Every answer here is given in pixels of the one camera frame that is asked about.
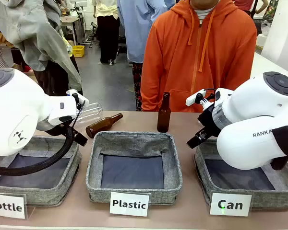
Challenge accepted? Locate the grey fabric basket Bottle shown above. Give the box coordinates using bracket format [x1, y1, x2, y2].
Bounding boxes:
[0, 135, 83, 207]

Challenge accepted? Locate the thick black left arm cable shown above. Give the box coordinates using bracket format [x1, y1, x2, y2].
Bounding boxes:
[0, 100, 86, 177]

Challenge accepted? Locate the person in orange hoodie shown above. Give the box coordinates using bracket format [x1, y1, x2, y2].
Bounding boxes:
[140, 0, 258, 113]

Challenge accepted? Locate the white background desk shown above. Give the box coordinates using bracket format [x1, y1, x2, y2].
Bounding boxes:
[60, 15, 80, 46]

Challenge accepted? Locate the orange-sleeved right forearm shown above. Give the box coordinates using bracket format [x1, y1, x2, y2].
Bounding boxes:
[140, 69, 160, 113]

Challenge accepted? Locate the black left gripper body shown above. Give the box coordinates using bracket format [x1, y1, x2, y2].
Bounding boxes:
[37, 119, 77, 138]

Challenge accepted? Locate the person in light blue shirt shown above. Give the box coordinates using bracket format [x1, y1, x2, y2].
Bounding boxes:
[117, 0, 176, 112]

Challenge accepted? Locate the yellow plastic crate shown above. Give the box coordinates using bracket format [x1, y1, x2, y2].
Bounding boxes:
[72, 45, 85, 58]

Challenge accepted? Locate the white Plastic label sign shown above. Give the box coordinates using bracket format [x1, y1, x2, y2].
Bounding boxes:
[109, 191, 151, 218]

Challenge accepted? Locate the white Can label sign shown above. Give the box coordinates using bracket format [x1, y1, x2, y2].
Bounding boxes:
[209, 192, 253, 218]

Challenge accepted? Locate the black right arm cable sleeve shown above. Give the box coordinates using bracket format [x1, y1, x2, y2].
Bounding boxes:
[269, 124, 288, 171]

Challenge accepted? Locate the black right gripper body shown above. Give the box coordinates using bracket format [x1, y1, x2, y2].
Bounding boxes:
[197, 105, 223, 141]

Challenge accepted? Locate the white cylinder with glass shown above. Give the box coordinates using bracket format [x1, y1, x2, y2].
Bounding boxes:
[257, 20, 271, 48]

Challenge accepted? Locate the grey fabric basket Plastic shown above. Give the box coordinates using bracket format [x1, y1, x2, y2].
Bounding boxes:
[85, 130, 183, 206]

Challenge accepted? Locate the large clear plastic bottle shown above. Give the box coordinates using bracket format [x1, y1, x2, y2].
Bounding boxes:
[73, 102, 104, 128]

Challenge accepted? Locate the white side table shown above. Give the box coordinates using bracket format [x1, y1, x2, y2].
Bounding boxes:
[250, 51, 288, 81]

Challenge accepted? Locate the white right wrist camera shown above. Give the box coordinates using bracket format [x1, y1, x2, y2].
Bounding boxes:
[185, 89, 206, 107]

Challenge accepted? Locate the white Bottle label sign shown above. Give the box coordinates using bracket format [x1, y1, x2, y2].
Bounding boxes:
[0, 192, 28, 220]

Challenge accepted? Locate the grey fabric basket Can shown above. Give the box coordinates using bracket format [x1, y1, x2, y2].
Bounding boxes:
[193, 138, 288, 212]

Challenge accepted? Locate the brown glass beer bottle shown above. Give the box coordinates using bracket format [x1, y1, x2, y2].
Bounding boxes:
[156, 92, 172, 133]
[85, 113, 124, 138]

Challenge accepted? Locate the person in cream shirt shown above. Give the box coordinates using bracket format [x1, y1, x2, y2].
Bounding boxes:
[92, 0, 121, 66]

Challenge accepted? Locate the person in grey hoodie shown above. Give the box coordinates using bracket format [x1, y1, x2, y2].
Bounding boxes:
[0, 0, 84, 97]

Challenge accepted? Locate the thin black camera cable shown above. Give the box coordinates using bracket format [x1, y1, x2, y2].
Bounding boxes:
[204, 88, 218, 101]

